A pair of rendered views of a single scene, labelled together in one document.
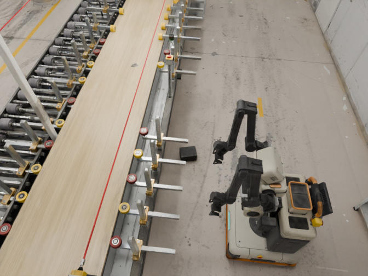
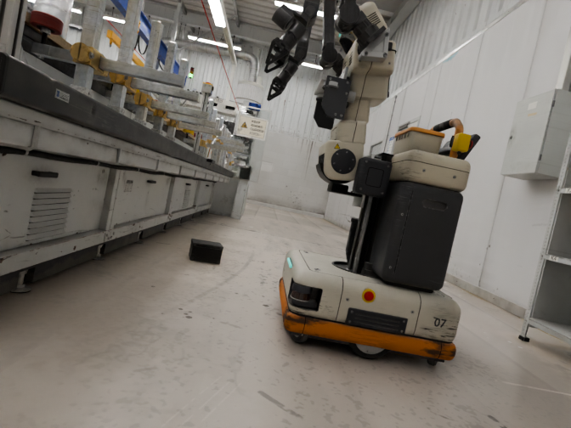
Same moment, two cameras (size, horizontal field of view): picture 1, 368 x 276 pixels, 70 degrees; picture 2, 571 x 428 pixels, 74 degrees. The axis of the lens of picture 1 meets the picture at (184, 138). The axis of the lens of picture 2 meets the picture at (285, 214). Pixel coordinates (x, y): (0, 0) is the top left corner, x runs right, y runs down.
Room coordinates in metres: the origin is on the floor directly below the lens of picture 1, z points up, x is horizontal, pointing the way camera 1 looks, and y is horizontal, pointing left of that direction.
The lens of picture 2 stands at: (-0.67, -0.19, 0.55)
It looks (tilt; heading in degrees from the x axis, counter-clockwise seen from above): 3 degrees down; 352
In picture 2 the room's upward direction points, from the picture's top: 12 degrees clockwise
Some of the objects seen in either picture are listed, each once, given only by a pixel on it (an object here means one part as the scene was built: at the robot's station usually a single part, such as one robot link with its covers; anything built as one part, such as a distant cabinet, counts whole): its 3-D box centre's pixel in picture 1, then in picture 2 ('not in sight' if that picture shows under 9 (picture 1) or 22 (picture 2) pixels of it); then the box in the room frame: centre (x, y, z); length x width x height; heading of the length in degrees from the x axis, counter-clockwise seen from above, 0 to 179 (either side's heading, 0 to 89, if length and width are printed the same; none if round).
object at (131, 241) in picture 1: (134, 249); (93, 19); (0.49, 0.30, 0.92); 0.04 x 0.04 x 0.48; 86
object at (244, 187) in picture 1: (249, 185); (333, 98); (0.96, -0.52, 0.99); 0.28 x 0.16 x 0.22; 176
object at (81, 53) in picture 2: (137, 250); (90, 59); (0.51, 0.30, 0.81); 0.14 x 0.06 x 0.05; 176
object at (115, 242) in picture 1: (116, 243); (44, 35); (0.54, 0.44, 0.85); 0.08 x 0.08 x 0.11
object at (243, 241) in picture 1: (260, 227); (356, 295); (0.94, -0.81, 0.16); 0.67 x 0.64 x 0.25; 86
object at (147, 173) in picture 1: (149, 184); (147, 79); (0.98, 0.26, 0.89); 0.04 x 0.04 x 0.48; 86
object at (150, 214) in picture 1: (150, 214); (139, 85); (0.77, 0.23, 0.82); 0.43 x 0.03 x 0.04; 86
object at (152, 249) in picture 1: (144, 248); (110, 66); (0.52, 0.25, 0.81); 0.43 x 0.03 x 0.04; 86
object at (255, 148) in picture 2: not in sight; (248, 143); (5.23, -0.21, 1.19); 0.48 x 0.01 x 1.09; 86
